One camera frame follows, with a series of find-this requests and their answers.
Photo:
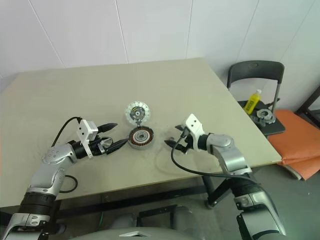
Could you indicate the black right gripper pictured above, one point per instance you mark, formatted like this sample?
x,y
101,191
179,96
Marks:
x,y
188,143

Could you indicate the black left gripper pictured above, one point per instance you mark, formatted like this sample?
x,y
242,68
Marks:
x,y
101,146

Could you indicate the copper wound motor stator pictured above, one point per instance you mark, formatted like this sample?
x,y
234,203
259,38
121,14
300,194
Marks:
x,y
141,137

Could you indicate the round motor rotor cover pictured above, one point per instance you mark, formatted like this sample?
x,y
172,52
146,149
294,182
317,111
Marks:
x,y
138,112

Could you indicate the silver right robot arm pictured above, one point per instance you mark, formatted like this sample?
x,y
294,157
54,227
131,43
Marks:
x,y
232,157

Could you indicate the grey metal part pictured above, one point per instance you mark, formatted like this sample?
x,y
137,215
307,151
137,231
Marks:
x,y
265,116

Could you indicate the yellow drink bottle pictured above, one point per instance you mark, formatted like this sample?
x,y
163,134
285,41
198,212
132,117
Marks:
x,y
253,101

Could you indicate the grey robot torso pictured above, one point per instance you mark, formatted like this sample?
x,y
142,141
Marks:
x,y
135,232

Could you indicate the dark grey folding chair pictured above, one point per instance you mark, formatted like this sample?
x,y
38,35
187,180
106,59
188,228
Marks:
x,y
255,66

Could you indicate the orange seat cushion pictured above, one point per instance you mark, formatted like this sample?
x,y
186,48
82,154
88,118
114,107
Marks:
x,y
292,132
305,168

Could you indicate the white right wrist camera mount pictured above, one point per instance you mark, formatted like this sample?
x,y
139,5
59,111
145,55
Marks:
x,y
193,123

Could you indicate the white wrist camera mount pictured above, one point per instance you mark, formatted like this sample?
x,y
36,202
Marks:
x,y
86,130
193,123

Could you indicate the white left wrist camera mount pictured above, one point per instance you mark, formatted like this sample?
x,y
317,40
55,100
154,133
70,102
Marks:
x,y
86,130

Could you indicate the black table frame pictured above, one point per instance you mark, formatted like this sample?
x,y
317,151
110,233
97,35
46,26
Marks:
x,y
150,195

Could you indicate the black square metal bracket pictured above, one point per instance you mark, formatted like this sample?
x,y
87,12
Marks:
x,y
155,212

